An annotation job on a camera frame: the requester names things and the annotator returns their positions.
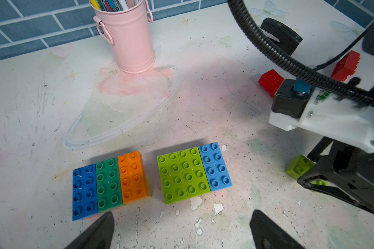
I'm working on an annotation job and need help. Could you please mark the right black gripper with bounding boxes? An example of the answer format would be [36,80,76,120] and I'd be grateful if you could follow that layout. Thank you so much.
[297,137,374,214]

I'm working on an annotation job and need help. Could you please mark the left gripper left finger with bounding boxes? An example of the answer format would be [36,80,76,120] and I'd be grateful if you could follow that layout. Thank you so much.
[65,212,115,249]

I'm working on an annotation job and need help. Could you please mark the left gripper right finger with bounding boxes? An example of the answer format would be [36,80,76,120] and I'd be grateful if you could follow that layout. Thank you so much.
[249,210,304,249]

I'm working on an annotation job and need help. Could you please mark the dark green lego brick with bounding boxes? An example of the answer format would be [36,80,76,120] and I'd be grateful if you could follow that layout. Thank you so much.
[96,157,123,213]

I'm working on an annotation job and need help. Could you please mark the lime lego brick top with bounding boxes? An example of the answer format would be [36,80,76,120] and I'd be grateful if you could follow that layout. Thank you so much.
[285,155,315,180]

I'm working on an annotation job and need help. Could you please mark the lime lego brick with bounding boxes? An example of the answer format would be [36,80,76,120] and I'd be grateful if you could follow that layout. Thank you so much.
[157,152,188,205]
[178,147,210,198]
[285,155,315,180]

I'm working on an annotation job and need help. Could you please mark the orange lego brick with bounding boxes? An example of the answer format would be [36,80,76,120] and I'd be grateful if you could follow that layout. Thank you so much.
[117,151,151,204]

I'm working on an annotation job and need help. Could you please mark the blue lego brick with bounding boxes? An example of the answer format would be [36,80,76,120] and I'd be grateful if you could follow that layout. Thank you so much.
[198,142,232,192]
[72,164,98,221]

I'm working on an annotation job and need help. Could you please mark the red lego brick bottom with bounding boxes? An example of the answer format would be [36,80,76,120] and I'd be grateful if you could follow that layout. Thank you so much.
[331,50,360,82]

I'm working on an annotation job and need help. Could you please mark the red lego brick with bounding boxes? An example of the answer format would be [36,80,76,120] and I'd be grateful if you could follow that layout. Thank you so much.
[259,70,285,97]
[331,50,360,82]

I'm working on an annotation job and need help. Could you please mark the red lego brick top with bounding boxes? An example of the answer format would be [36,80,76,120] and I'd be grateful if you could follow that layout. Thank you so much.
[259,70,285,97]

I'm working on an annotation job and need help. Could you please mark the black stapler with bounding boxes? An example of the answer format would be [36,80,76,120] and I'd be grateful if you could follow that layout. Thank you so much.
[260,18,303,56]

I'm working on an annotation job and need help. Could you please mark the pink pen cup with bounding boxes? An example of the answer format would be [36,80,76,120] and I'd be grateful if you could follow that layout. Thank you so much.
[90,1,155,74]

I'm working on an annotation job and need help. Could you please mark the pens in cup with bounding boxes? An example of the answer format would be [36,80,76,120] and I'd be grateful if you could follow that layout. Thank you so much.
[89,0,140,12]

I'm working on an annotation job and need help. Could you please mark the black corrugated cable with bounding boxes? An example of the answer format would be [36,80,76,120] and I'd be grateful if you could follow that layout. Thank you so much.
[226,0,374,110]

